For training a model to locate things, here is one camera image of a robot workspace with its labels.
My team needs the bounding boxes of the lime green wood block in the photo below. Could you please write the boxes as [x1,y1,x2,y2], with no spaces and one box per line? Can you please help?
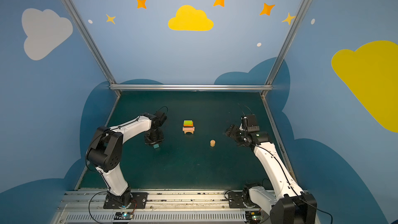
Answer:
[183,120,194,125]

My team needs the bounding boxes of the right side floor rail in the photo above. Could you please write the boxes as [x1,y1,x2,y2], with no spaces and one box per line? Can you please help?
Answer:
[261,94,297,181]

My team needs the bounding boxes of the green circuit board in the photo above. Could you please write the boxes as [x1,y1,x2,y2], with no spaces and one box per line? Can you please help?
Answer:
[245,212,265,224]
[114,212,134,220]

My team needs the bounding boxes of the back horizontal aluminium rail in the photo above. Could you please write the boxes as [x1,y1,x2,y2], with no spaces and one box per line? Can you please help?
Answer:
[109,84,273,91]

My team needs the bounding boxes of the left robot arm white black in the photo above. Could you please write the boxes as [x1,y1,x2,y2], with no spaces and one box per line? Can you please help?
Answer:
[85,111,167,209]

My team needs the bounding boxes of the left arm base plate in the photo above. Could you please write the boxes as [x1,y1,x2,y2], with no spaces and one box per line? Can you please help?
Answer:
[103,192,148,209]

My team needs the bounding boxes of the left green circuit board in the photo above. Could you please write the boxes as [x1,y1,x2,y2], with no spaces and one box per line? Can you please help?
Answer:
[114,212,134,220]

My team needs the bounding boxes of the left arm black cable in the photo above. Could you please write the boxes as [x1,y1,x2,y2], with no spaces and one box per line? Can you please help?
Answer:
[84,106,169,224]

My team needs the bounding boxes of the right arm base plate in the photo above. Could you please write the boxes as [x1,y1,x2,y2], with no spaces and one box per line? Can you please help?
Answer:
[224,191,275,209]

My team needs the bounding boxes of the corner aluminium post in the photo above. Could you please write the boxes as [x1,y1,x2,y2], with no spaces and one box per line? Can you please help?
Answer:
[261,0,313,100]
[61,0,117,85]

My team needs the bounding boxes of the pink wood block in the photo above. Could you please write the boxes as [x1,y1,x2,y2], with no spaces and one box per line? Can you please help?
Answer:
[182,127,195,132]

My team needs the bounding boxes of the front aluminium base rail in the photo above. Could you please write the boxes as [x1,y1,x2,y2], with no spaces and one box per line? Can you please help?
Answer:
[51,189,270,224]

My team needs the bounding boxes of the left side floor rail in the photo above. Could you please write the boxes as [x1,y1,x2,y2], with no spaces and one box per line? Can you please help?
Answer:
[73,94,120,190]

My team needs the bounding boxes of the floor rail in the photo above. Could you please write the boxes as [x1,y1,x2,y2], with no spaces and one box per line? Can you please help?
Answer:
[73,94,120,190]
[261,94,297,181]

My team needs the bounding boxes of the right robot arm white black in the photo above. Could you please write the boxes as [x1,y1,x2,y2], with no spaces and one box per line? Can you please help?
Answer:
[226,114,317,224]

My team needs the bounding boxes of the left corner aluminium post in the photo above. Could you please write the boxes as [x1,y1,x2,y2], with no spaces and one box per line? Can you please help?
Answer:
[61,0,117,85]

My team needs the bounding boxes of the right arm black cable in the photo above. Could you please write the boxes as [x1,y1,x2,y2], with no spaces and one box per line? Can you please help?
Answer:
[237,103,333,224]

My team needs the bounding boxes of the right green circuit board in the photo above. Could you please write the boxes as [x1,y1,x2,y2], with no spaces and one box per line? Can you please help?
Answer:
[245,212,265,224]

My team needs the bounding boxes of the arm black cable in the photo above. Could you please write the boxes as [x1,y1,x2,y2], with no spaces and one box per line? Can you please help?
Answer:
[237,103,333,224]
[84,106,169,224]

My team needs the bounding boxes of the right corner aluminium post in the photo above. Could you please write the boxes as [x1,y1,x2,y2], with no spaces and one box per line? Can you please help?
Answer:
[261,0,313,100]

